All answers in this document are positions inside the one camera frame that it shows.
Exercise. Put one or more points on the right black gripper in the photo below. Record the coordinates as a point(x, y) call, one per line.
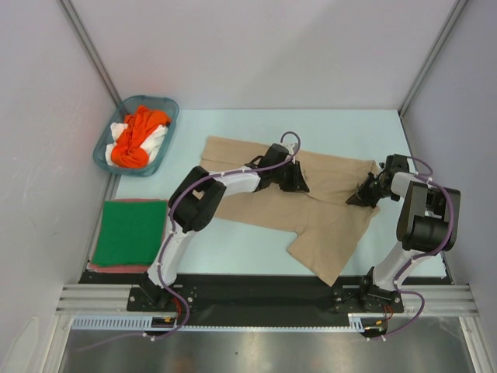
point(362, 196)

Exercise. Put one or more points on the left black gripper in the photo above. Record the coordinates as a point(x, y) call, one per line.
point(297, 183)

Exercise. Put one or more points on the beige t shirt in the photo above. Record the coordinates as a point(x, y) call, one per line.
point(328, 229)

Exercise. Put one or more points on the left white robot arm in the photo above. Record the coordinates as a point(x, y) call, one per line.
point(196, 200)

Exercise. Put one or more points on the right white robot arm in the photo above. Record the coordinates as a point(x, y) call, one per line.
point(427, 225)

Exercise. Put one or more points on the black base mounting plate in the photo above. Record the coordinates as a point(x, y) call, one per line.
point(243, 301)

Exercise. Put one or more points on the white t shirt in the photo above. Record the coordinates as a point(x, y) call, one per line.
point(127, 152)

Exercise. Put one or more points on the teal plastic laundry basket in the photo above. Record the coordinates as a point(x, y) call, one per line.
point(129, 106)

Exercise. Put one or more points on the orange t shirt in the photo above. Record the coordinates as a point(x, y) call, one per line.
point(144, 120)

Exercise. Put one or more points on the green folded t shirt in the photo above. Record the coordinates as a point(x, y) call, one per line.
point(128, 233)

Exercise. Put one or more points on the right white cable duct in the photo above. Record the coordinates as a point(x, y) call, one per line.
point(366, 321)

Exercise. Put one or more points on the white cable duct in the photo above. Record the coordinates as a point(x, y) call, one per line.
point(122, 322)
point(366, 321)

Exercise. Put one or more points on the aluminium frame rail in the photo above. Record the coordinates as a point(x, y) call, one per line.
point(440, 300)

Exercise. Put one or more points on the left white cable duct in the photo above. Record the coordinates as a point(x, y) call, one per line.
point(122, 322)

